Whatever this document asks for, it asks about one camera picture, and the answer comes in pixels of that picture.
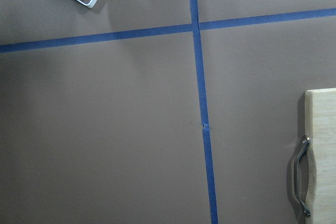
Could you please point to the bamboo cutting board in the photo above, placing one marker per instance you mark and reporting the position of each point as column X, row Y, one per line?
column 320, row 127

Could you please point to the metal board handle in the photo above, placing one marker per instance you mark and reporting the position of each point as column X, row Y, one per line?
column 305, row 144

